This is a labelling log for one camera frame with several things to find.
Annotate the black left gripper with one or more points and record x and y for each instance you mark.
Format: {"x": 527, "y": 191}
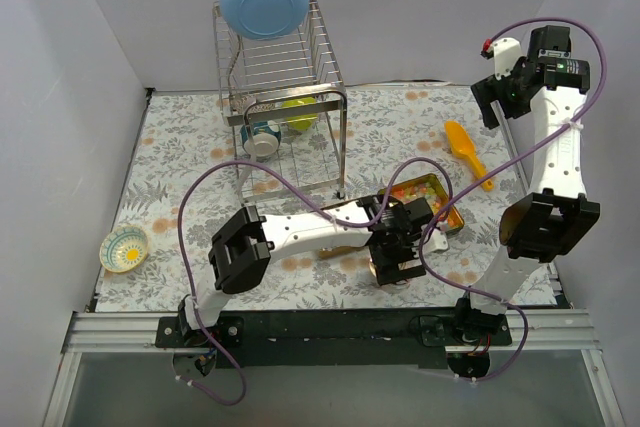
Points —
{"x": 396, "y": 271}

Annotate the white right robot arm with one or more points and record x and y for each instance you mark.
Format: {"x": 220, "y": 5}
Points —
{"x": 546, "y": 81}

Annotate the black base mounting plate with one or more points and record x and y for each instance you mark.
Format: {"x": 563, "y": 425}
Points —
{"x": 341, "y": 337}

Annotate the blue plate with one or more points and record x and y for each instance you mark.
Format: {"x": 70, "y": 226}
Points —
{"x": 263, "y": 19}

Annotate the gold tin of small items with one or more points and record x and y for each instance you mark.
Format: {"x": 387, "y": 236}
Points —
{"x": 337, "y": 251}

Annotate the steel wire dish rack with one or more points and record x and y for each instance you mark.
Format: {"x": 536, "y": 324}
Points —
{"x": 294, "y": 80}

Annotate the square tin of star candies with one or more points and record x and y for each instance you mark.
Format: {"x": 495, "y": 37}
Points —
{"x": 429, "y": 187}

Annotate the gold round jar lid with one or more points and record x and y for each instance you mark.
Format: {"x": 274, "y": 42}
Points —
{"x": 397, "y": 273}

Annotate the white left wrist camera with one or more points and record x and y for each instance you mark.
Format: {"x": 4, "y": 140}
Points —
{"x": 437, "y": 242}

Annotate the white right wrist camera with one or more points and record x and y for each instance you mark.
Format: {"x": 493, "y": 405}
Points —
{"x": 505, "y": 53}

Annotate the aluminium table edge rail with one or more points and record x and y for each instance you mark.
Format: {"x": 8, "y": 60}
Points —
{"x": 332, "y": 368}

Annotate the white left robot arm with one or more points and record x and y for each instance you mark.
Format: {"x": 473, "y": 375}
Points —
{"x": 248, "y": 242}

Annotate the patterned ceramic bowl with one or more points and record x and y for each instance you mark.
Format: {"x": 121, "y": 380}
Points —
{"x": 124, "y": 249}

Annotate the yellow plastic scoop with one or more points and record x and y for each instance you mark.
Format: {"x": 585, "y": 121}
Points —
{"x": 463, "y": 148}

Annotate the blue and white mug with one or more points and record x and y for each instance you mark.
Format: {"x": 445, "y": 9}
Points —
{"x": 261, "y": 139}

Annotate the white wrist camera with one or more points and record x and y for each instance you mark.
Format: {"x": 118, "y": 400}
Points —
{"x": 505, "y": 53}
{"x": 437, "y": 242}

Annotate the floral patterned table mat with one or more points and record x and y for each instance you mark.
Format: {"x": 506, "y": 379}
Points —
{"x": 181, "y": 190}

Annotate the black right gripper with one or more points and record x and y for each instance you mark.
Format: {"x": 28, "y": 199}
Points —
{"x": 486, "y": 98}

